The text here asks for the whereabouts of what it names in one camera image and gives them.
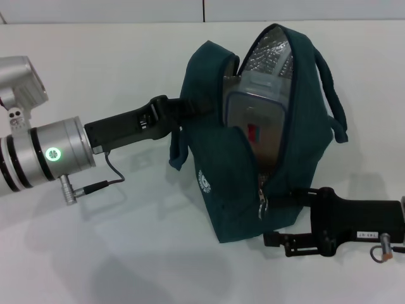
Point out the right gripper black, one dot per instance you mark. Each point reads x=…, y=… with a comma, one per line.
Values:
x=357, y=218

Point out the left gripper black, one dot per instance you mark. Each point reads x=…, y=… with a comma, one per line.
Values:
x=126, y=130

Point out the dark teal insulated lunch bag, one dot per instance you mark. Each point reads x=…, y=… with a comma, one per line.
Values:
x=205, y=152

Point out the clear food container blue seal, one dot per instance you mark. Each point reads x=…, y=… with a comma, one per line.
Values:
x=253, y=111

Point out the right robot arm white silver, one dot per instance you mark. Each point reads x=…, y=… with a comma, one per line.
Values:
x=403, y=207

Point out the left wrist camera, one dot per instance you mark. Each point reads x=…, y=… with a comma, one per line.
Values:
x=22, y=82

